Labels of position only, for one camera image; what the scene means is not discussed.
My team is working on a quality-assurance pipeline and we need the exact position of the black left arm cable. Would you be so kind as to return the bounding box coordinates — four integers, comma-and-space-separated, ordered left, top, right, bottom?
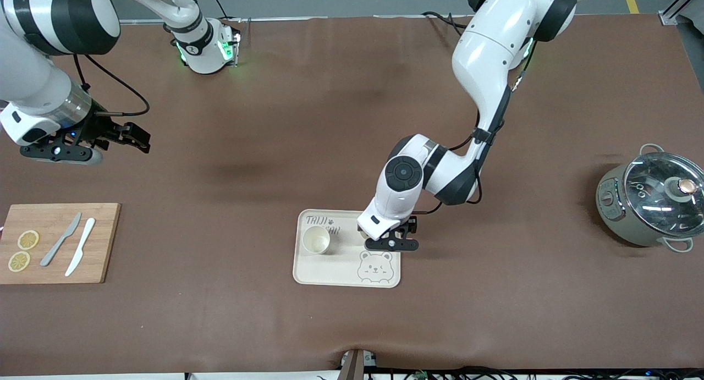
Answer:
415, 36, 540, 216

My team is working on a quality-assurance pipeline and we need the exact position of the brown table mat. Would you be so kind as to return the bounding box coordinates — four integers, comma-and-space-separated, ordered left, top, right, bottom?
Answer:
0, 14, 704, 376

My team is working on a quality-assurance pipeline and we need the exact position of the olive green electric pot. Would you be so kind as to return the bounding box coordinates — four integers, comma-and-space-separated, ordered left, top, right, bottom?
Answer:
596, 144, 695, 253

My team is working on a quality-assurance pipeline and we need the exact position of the aluminium frame profile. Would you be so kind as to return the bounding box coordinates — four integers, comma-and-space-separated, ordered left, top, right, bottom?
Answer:
660, 0, 704, 26

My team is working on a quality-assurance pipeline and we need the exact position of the bamboo cutting board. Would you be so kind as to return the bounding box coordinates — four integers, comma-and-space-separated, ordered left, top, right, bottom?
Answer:
0, 203, 122, 285

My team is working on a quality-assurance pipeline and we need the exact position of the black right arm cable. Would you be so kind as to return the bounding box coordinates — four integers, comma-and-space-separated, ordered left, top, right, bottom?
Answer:
73, 53, 151, 118

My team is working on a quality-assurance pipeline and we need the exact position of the cream bear print tray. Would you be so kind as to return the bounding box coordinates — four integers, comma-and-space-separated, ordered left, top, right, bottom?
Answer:
292, 209, 402, 289

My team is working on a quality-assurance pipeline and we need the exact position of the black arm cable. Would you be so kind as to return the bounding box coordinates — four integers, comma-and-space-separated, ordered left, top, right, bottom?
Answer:
73, 53, 151, 118
415, 36, 540, 216

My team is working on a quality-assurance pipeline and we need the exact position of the grey plastic knife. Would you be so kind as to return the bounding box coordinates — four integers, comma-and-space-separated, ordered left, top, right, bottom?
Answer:
40, 212, 83, 268

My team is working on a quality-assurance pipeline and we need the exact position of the glass pot lid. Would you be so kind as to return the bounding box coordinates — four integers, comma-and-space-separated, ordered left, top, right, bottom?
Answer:
623, 152, 704, 239

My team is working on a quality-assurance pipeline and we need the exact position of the table edge clamp bracket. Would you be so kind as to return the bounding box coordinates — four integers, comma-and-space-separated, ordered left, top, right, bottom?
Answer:
337, 348, 379, 380

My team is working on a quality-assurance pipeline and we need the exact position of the white plastic knife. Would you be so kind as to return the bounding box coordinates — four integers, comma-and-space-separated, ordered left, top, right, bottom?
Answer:
64, 217, 96, 277

